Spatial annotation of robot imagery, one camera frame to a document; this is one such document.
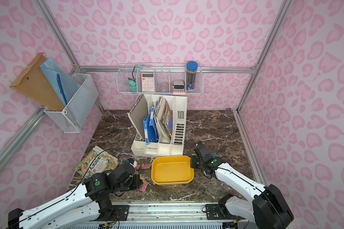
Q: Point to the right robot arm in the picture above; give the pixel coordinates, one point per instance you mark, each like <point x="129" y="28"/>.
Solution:
<point x="264" y="206"/>

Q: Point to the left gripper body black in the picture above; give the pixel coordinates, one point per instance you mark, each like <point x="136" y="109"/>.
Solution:
<point x="134" y="181"/>

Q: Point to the pink white calculator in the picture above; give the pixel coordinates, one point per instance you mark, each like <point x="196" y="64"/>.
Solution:
<point x="147" y="82"/>

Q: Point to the white desktop file organizer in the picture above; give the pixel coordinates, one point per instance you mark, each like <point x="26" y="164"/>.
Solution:
<point x="178" y="105"/>

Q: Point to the white mesh wall basket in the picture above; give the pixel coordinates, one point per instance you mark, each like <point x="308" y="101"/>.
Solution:
<point x="72" y="118"/>

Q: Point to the books in organizer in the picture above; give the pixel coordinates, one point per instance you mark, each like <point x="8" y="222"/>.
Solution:
<point x="164" y="121"/>

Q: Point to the blue binder folder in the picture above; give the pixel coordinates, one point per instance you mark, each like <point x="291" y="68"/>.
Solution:
<point x="150" y="129"/>

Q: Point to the blue lid pencil tube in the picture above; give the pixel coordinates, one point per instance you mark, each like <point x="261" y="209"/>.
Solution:
<point x="191" y="70"/>

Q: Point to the illustrated children's book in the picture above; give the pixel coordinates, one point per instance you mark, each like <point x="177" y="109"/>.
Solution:
<point x="96" y="161"/>

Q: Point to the green desk lamp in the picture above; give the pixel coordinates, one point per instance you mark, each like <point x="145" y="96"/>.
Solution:
<point x="132" y="82"/>

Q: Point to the clear wall shelf organizer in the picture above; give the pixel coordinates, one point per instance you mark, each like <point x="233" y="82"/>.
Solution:
<point x="163" y="73"/>

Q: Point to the white digital clock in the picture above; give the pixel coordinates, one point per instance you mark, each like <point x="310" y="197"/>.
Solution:
<point x="178" y="87"/>

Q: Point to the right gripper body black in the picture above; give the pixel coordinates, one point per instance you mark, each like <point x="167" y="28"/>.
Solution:
<point x="199" y="151"/>

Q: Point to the clear glass jar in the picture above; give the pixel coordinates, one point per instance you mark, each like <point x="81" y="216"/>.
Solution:
<point x="164" y="88"/>

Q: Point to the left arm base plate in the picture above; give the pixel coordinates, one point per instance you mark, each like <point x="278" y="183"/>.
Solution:
<point x="112" y="213"/>

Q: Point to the grey spiral notebook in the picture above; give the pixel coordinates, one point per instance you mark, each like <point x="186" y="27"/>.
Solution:
<point x="137" y="114"/>

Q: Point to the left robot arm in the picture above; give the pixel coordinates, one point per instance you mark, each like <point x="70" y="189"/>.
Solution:
<point x="86" y="202"/>

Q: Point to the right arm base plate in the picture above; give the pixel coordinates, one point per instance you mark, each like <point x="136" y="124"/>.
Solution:
<point x="218" y="212"/>

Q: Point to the brown kraft envelope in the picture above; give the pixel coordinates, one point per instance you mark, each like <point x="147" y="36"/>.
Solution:
<point x="33" y="84"/>

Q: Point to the light blue document folder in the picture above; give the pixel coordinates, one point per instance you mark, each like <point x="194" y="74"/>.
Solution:
<point x="62" y="83"/>

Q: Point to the yellow plastic storage box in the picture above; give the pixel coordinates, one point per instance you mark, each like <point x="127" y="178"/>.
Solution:
<point x="172" y="170"/>

